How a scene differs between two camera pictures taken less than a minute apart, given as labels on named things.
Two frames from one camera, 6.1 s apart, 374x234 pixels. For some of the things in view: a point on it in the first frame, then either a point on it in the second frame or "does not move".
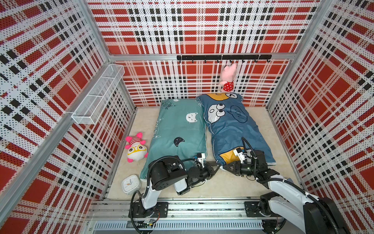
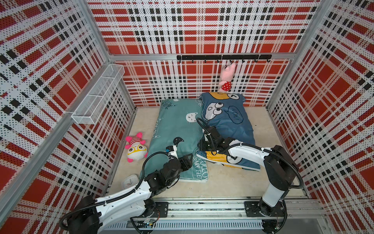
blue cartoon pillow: [232, 126] does not move
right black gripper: [232, 165] to [201, 146]
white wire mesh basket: [88, 109] does not move
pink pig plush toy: [228, 75] does not move
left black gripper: [208, 167] to [185, 162]
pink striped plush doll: [137, 150] does not move
